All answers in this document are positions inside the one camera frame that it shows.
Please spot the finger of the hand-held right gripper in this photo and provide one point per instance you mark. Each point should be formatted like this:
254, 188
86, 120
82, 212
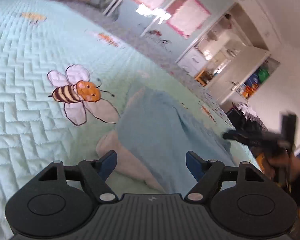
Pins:
240, 136

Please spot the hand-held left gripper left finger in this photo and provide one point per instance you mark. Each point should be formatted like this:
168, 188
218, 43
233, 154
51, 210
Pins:
110, 161

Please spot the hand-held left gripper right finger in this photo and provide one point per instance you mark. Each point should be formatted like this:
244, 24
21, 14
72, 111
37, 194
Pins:
192, 162

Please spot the light blue and grey jacket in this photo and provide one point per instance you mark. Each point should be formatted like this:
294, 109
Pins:
160, 130

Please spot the pile of clothes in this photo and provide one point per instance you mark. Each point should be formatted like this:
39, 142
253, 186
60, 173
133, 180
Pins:
250, 115

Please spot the person's right hand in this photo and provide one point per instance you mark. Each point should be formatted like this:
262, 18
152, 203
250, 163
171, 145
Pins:
282, 161

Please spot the black armchair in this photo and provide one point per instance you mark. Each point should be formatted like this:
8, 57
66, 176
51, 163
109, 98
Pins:
236, 120

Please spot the wooden dresser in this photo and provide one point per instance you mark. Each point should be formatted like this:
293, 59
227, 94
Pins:
261, 162

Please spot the stack of colourful bags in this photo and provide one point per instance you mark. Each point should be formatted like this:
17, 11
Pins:
252, 85

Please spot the white door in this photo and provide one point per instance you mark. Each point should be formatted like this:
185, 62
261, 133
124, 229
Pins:
235, 72

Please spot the wooden chair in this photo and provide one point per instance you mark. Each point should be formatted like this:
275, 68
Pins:
202, 78

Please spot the white drawer cabinet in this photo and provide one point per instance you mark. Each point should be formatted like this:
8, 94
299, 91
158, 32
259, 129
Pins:
192, 60

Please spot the bee print quilted bedspread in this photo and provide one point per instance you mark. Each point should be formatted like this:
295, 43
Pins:
27, 92

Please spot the pink bordered poster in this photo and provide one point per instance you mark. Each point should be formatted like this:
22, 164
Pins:
187, 15

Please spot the white sliding door wardrobe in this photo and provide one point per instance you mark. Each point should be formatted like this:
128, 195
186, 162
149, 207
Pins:
130, 10

